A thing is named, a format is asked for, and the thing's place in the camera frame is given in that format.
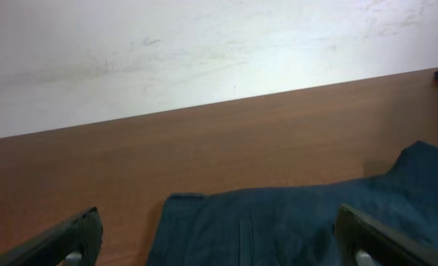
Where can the navy blue shorts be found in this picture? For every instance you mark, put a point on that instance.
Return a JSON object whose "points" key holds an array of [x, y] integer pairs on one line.
{"points": [[293, 225]]}

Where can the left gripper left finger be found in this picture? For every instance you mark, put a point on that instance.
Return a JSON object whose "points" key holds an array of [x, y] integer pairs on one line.
{"points": [[75, 241]]}

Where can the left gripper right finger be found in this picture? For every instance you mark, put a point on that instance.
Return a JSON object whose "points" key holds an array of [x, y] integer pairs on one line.
{"points": [[362, 240]]}

